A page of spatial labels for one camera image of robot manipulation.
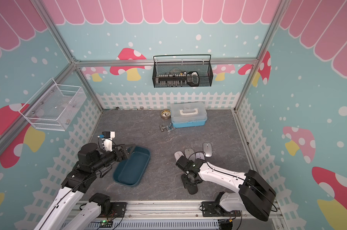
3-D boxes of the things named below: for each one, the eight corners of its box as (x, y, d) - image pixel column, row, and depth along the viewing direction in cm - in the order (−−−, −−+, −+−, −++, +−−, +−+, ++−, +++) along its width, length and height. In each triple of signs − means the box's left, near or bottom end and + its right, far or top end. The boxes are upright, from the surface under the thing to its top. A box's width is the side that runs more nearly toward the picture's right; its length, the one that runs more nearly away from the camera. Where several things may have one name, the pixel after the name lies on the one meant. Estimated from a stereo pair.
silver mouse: (203, 157, 95) (204, 155, 94) (202, 143, 102) (202, 142, 101) (213, 157, 95) (213, 155, 94) (210, 143, 102) (211, 142, 101)
